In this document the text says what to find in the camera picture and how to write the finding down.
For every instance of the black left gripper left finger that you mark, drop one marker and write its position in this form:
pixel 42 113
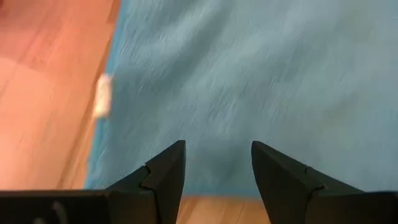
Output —
pixel 155 199

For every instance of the blue microfiber towel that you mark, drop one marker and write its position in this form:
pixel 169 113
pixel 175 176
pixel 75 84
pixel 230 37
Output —
pixel 248 77

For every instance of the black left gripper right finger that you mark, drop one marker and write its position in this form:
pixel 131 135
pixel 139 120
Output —
pixel 295 199

